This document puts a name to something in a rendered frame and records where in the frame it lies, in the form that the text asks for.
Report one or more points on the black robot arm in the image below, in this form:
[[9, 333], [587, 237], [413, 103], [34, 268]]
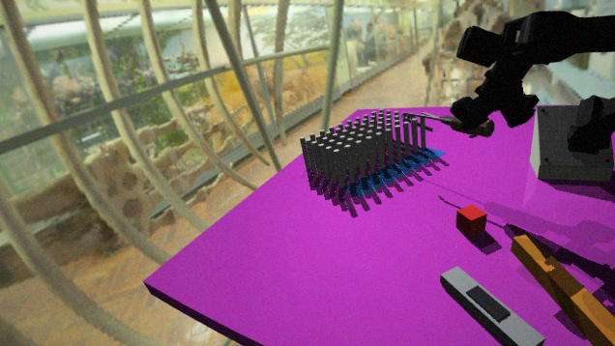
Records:
[[546, 37]]

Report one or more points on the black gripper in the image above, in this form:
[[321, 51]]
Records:
[[472, 113]]

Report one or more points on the orange rectangular bar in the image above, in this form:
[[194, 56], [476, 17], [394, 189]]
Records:
[[592, 319]]

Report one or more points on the red cube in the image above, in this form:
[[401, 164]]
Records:
[[471, 220]]

